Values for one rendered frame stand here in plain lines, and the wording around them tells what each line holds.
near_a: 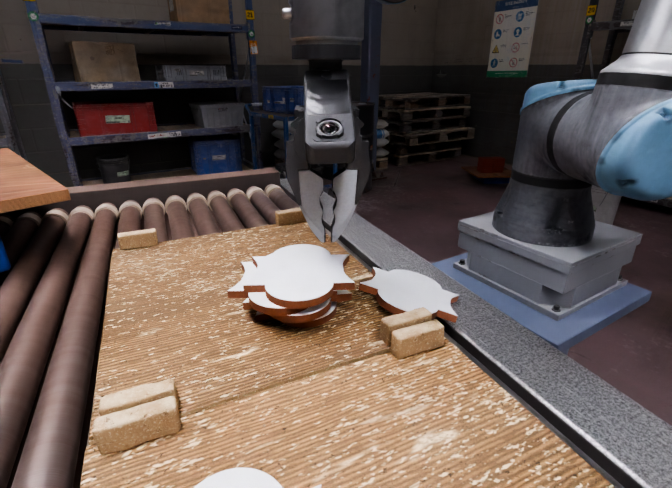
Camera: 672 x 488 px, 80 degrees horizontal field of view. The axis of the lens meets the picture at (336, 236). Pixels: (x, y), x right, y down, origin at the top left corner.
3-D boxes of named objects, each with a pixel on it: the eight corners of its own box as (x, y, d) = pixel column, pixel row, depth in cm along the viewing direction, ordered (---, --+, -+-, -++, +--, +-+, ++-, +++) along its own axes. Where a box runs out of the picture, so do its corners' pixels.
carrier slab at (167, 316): (309, 225, 81) (309, 218, 80) (439, 342, 46) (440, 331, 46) (114, 257, 67) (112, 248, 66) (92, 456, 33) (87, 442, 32)
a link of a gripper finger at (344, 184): (352, 226, 53) (352, 155, 49) (357, 244, 47) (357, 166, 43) (329, 227, 52) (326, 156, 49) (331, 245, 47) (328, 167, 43)
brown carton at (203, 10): (220, 30, 423) (216, -5, 410) (232, 27, 393) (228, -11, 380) (170, 28, 398) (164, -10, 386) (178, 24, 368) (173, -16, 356)
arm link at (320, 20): (369, -9, 36) (278, -10, 36) (367, 47, 38) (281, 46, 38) (360, 3, 43) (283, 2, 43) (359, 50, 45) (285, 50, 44)
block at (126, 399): (178, 397, 36) (174, 373, 35) (180, 412, 35) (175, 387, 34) (104, 420, 34) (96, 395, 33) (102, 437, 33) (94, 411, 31)
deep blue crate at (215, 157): (234, 165, 482) (230, 133, 468) (243, 172, 449) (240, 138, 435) (190, 169, 460) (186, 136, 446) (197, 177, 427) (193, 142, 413)
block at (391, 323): (422, 324, 47) (424, 304, 46) (432, 333, 45) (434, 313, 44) (378, 338, 44) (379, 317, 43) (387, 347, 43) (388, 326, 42)
